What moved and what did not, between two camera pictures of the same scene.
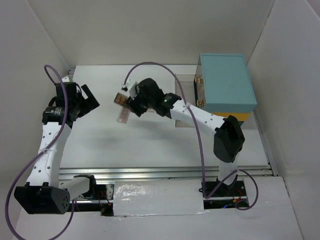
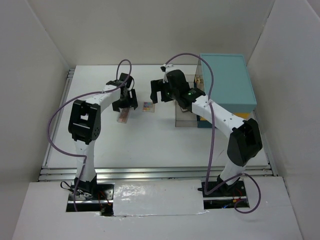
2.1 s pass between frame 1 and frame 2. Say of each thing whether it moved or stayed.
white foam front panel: stayed
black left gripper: moved
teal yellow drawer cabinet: stayed
